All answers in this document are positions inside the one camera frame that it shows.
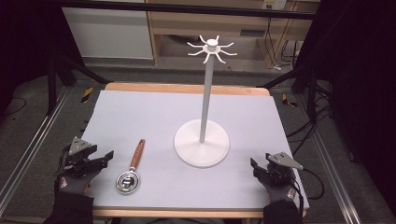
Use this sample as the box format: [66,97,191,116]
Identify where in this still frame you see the wooden shelf unit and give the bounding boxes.
[145,0,322,69]

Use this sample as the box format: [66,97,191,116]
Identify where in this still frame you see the person's right hand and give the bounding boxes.
[263,180,299,203]

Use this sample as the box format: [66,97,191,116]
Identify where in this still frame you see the white wall socket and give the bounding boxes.
[262,0,287,10]

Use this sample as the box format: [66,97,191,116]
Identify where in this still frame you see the wooden table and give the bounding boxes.
[92,81,308,219]

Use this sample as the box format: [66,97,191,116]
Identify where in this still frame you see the black horizontal frame bar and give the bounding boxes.
[55,0,316,21]

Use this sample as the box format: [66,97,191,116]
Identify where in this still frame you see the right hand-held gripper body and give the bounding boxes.
[257,151,304,189]

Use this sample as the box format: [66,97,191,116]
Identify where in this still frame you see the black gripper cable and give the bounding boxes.
[292,167,326,217]

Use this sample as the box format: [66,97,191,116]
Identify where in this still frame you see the pale grey table mat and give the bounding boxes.
[81,90,311,210]

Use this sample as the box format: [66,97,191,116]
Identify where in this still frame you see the metal floor rail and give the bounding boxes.
[295,92,379,224]
[0,87,71,217]

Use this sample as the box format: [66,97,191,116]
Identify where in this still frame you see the black floor cables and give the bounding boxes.
[285,92,335,157]

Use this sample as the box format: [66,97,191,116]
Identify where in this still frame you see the person's left hand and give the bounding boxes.
[57,169,101,196]

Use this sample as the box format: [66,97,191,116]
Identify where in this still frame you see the white cabinet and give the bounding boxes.
[61,7,154,61]

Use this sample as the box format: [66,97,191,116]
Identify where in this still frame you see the yellow black floor tape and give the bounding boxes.
[80,86,94,104]
[281,93,299,108]

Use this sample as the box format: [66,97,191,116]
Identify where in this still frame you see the black hanging cables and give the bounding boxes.
[263,17,301,71]

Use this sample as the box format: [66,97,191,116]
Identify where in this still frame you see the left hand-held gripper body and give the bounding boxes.
[58,136,105,179]

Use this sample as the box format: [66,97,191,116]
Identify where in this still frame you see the black metal stand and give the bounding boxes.
[46,43,110,117]
[256,60,334,123]

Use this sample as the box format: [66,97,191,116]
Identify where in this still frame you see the white hook stand rack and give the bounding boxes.
[173,35,238,169]

